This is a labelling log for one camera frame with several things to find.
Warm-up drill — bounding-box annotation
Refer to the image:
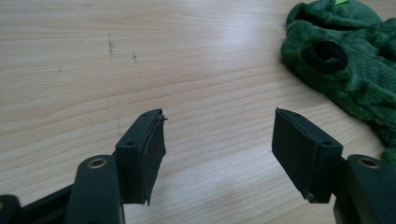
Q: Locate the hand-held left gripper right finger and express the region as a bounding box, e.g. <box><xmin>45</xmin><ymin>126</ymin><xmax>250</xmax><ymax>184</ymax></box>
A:
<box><xmin>271</xmin><ymin>106</ymin><xmax>396</xmax><ymax>224</ymax></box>

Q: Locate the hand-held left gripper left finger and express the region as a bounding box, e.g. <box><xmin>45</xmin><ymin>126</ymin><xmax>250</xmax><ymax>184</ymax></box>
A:
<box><xmin>64</xmin><ymin>108</ymin><xmax>168</xmax><ymax>224</ymax></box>

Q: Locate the green plush toy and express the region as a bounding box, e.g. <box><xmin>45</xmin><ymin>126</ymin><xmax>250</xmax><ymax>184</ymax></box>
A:
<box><xmin>280</xmin><ymin>0</ymin><xmax>396</xmax><ymax>171</ymax></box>

